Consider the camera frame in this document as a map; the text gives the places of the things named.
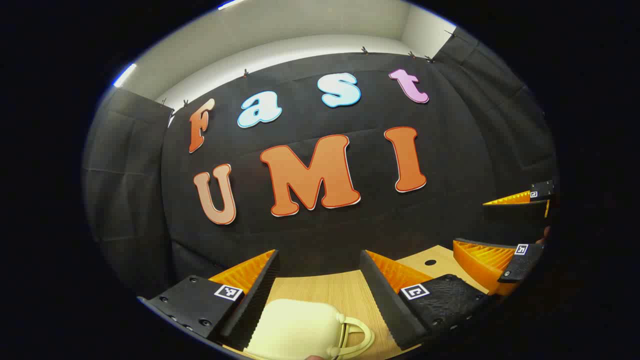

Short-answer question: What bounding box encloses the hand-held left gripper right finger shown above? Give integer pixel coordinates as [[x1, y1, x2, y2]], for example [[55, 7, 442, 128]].
[[359, 249, 491, 351]]

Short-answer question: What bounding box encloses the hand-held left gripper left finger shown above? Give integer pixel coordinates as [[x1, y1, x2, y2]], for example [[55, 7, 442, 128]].
[[137, 249, 281, 353]]

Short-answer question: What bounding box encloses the pale yellow suitcase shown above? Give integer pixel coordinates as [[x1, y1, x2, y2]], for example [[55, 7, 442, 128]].
[[243, 298, 376, 360]]

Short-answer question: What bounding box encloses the black backdrop cloth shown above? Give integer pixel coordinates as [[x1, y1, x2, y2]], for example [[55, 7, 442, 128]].
[[82, 27, 558, 301]]

